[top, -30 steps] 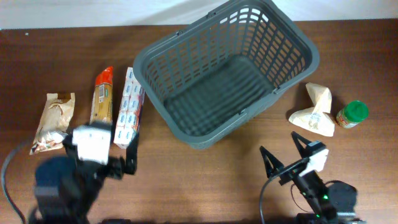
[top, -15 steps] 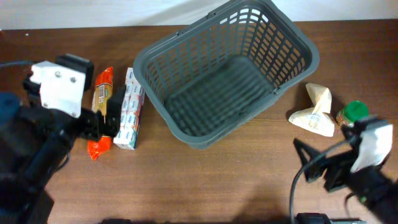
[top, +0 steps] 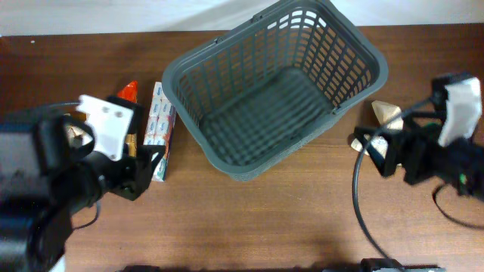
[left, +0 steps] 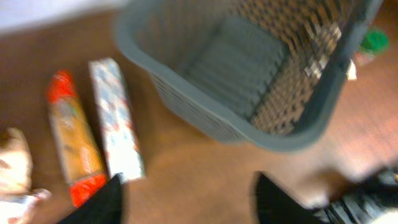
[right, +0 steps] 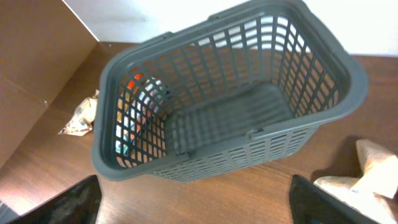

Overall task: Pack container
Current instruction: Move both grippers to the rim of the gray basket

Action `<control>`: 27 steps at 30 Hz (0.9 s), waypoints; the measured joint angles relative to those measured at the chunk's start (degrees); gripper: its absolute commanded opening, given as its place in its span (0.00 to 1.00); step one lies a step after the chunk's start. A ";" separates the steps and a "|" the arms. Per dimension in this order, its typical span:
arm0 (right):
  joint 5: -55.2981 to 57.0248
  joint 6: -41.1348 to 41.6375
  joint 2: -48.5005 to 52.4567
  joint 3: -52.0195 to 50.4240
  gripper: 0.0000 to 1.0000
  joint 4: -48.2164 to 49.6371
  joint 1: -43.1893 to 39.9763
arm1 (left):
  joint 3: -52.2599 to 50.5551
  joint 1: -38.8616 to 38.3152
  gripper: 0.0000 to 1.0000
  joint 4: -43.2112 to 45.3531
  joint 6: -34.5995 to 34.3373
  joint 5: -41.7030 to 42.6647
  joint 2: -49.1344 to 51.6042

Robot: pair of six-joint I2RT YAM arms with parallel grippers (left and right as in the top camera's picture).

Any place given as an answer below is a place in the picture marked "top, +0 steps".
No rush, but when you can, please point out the crumpled brown snack bag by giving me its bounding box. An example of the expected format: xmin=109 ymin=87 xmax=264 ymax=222
xmin=65 ymin=112 xmax=95 ymax=150

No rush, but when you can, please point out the grey plastic shopping basket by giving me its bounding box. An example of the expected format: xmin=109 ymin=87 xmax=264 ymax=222
xmin=162 ymin=0 xmax=389 ymax=181

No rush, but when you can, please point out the spaghetti packet with orange ends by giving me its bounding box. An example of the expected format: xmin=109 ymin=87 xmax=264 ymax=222
xmin=117 ymin=81 xmax=138 ymax=157

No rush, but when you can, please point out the white tissue multipack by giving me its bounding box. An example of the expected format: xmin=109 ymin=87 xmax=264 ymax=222
xmin=143 ymin=82 xmax=177 ymax=182

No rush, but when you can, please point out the beige paper flour bag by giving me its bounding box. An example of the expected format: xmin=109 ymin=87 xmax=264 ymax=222
xmin=371 ymin=100 xmax=404 ymax=157

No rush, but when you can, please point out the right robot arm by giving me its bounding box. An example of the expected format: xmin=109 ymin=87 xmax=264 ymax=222
xmin=354 ymin=73 xmax=483 ymax=199

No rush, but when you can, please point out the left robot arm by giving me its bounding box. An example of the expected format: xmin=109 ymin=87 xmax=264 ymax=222
xmin=1 ymin=95 xmax=166 ymax=271

